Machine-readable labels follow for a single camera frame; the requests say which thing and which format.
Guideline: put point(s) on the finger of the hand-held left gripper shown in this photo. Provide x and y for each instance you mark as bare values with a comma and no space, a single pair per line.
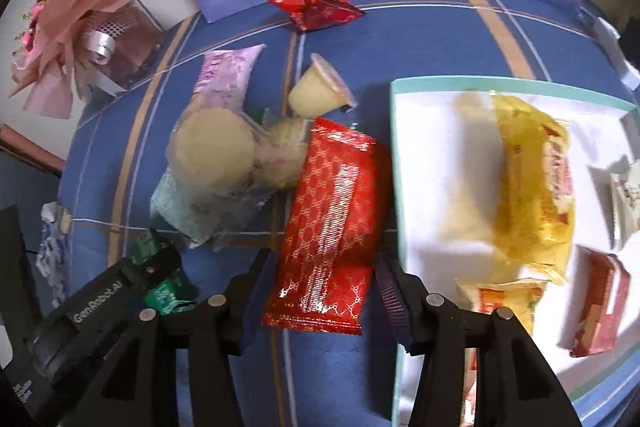
160,264

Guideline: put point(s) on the beige snack packet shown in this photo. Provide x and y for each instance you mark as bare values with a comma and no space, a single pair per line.
505,294

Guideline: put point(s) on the dark furniture panel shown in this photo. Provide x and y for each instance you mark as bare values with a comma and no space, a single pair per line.
15,267

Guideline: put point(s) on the white tray with teal rim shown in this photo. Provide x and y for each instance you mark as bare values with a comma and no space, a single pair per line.
440,187

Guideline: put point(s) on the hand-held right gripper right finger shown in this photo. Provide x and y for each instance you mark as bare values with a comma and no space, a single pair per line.
392,302

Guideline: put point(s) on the crumpled blue white wrapper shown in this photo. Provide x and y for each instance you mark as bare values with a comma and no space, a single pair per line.
50,247

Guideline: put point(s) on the dark green snack packet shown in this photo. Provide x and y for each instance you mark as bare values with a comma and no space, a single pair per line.
167,294

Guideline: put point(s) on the white box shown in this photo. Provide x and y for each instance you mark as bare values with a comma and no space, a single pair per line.
615,52

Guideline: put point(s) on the pink wrapped flower bouquet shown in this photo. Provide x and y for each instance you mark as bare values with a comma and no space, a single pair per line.
85,12

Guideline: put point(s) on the small cream block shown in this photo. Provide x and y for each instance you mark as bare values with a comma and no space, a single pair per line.
65,222

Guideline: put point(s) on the blue plaid tablecloth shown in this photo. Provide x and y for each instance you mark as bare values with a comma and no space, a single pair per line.
425,42

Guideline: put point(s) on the red white striped snack packet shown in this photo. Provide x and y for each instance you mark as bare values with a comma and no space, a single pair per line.
597,302

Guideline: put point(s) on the cream jelly cup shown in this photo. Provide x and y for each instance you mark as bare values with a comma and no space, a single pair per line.
317,94

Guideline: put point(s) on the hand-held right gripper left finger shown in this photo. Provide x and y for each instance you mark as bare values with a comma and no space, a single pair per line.
252,307

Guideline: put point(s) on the crumpled red snack packet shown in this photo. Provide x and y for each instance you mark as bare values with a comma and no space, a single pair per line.
312,4

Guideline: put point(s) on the pink snack packet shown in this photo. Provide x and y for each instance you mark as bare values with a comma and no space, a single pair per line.
227,72

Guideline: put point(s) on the yellow snack packet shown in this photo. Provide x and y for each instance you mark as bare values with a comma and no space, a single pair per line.
530,192

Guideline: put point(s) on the red patterned snack packet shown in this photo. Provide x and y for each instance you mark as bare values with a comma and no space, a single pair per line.
330,217

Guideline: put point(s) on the clear packet with white bun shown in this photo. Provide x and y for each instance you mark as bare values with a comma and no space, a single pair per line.
215,152

